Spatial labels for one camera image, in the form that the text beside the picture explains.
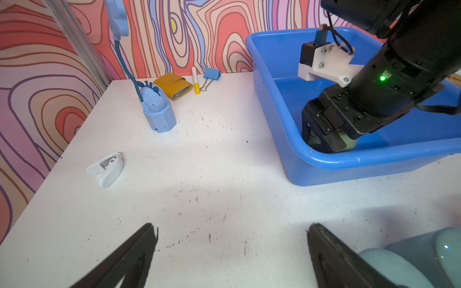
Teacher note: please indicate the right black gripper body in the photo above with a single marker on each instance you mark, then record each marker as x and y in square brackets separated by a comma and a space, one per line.
[333, 111]

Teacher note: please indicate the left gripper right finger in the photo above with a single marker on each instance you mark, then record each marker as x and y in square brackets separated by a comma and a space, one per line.
[338, 266]

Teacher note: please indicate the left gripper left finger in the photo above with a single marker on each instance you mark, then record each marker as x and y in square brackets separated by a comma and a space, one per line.
[128, 265]

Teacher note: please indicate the green tea canister front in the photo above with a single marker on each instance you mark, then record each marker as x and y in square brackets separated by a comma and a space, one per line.
[335, 142]

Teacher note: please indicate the blue plastic basket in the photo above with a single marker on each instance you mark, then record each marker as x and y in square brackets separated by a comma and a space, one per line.
[415, 140]

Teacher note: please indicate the grey-blue tea canister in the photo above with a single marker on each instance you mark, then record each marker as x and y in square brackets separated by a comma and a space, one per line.
[395, 268]
[436, 254]

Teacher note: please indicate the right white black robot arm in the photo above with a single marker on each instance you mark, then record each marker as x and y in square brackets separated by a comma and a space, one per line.
[422, 46]

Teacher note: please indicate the small white tag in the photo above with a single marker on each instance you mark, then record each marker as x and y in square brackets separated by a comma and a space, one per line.
[109, 168]

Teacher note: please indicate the blue spray bottle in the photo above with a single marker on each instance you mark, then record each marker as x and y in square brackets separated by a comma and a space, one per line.
[156, 105]

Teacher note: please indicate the blue small clip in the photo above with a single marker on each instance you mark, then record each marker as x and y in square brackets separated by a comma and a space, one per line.
[210, 75]

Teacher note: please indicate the yellow white marker pen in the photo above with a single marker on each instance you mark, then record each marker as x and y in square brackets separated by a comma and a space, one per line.
[195, 80]

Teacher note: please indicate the amber square block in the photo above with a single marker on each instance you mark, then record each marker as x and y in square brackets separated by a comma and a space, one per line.
[173, 85]

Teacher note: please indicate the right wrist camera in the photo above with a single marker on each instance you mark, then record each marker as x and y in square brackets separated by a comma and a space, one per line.
[329, 56]

